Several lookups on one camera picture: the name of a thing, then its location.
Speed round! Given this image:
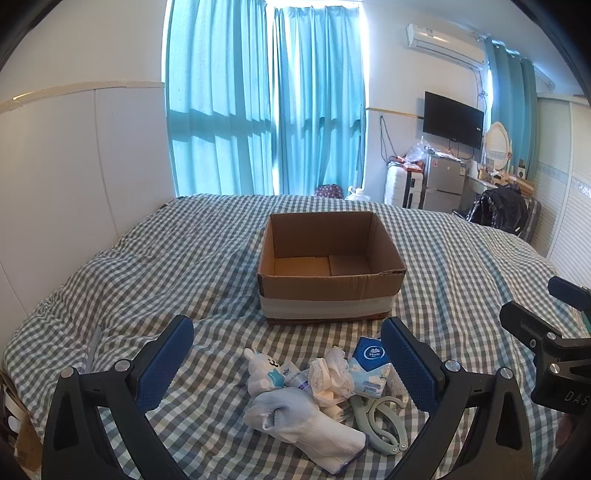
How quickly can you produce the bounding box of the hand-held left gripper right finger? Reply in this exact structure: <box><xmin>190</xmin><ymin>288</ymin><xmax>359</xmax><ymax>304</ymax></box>
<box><xmin>381</xmin><ymin>316</ymin><xmax>534</xmax><ymax>480</ymax></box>

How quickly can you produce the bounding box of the narrow teal curtain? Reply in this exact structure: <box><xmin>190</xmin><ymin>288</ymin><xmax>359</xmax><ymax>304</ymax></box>
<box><xmin>485</xmin><ymin>39</ymin><xmax>539</xmax><ymax>185</ymax></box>

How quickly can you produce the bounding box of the white dressing table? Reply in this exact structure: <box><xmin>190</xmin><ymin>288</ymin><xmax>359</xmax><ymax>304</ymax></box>
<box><xmin>464</xmin><ymin>173</ymin><xmax>498</xmax><ymax>195</ymax></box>

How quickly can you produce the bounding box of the wide teal curtain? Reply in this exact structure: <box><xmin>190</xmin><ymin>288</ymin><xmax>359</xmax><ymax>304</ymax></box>
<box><xmin>166</xmin><ymin>0</ymin><xmax>278</xmax><ymax>197</ymax></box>

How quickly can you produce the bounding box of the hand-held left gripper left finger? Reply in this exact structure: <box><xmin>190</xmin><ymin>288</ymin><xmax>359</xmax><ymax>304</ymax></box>
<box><xmin>41</xmin><ymin>315</ymin><xmax>195</xmax><ymax>480</ymax></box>

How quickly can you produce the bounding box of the oval white mirror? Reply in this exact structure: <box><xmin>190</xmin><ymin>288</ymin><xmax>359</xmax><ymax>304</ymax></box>
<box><xmin>482</xmin><ymin>121</ymin><xmax>513</xmax><ymax>171</ymax></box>

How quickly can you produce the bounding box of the white air conditioner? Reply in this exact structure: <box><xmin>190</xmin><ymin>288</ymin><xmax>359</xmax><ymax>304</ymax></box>
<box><xmin>406</xmin><ymin>23</ymin><xmax>488</xmax><ymax>70</ymax></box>

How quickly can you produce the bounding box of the clear plastic bag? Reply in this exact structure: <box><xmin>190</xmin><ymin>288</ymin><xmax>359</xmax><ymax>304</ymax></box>
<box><xmin>402</xmin><ymin>141</ymin><xmax>433</xmax><ymax>169</ymax></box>

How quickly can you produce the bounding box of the brown cardboard box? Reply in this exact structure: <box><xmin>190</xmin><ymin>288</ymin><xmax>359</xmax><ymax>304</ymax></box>
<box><xmin>0</xmin><ymin>383</ymin><xmax>43</xmax><ymax>472</ymax></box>

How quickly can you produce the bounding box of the white cream tube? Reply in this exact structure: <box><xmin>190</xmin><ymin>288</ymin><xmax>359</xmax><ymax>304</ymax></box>
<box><xmin>279</xmin><ymin>362</ymin><xmax>310</xmax><ymax>393</ymax></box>

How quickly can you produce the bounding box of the dark wall cable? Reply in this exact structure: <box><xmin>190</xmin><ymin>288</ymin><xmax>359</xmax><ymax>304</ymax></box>
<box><xmin>379</xmin><ymin>115</ymin><xmax>398</xmax><ymax>165</ymax></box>

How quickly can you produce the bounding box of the blue tissue packet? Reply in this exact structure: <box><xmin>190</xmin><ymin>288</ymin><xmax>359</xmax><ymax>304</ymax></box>
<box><xmin>347</xmin><ymin>336</ymin><xmax>393</xmax><ymax>398</ymax></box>

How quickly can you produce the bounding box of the white wardrobe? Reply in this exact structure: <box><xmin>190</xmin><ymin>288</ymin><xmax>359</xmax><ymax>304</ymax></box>
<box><xmin>536</xmin><ymin>95</ymin><xmax>591</xmax><ymax>278</ymax></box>

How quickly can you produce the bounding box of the black jacket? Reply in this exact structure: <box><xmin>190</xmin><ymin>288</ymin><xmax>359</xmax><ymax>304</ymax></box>
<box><xmin>466</xmin><ymin>185</ymin><xmax>532</xmax><ymax>239</ymax></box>

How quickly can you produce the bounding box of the white headboard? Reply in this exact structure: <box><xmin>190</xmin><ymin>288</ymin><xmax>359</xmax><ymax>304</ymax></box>
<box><xmin>0</xmin><ymin>80</ymin><xmax>179</xmax><ymax>352</ymax></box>

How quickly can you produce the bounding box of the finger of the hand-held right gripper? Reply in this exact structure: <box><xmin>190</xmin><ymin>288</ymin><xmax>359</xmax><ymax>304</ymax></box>
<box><xmin>499</xmin><ymin>300</ymin><xmax>563</xmax><ymax>355</ymax></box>
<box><xmin>549</xmin><ymin>276</ymin><xmax>591</xmax><ymax>320</ymax></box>

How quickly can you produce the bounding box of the white and black suitcase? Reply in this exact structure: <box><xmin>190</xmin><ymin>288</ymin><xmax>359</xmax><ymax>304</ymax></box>
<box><xmin>404</xmin><ymin>168</ymin><xmax>426</xmax><ymax>209</ymax></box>

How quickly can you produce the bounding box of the small silver fridge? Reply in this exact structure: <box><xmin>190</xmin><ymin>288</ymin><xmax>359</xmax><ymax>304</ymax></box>
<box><xmin>422</xmin><ymin>154</ymin><xmax>466</xmax><ymax>214</ymax></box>

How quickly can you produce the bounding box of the pale green folding hanger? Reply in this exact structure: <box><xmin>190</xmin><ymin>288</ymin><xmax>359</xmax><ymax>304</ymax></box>
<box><xmin>349</xmin><ymin>394</ymin><xmax>410</xmax><ymax>456</ymax></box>

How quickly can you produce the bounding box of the black wall television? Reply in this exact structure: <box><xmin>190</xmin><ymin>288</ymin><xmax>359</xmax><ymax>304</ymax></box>
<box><xmin>424</xmin><ymin>91</ymin><xmax>485</xmax><ymax>149</ymax></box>

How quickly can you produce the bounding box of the white ribbed suitcase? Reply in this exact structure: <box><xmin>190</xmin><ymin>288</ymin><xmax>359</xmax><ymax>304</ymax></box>
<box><xmin>385</xmin><ymin>162</ymin><xmax>408</xmax><ymax>207</ymax></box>

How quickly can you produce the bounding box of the white sock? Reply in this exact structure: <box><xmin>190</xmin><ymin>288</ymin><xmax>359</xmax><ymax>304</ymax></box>
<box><xmin>244</xmin><ymin>387</ymin><xmax>369</xmax><ymax>474</ymax></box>

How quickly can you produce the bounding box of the white plush rabbit toy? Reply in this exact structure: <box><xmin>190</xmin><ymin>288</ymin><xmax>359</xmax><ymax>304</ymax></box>
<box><xmin>245</xmin><ymin>348</ymin><xmax>284</xmax><ymax>396</ymax></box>

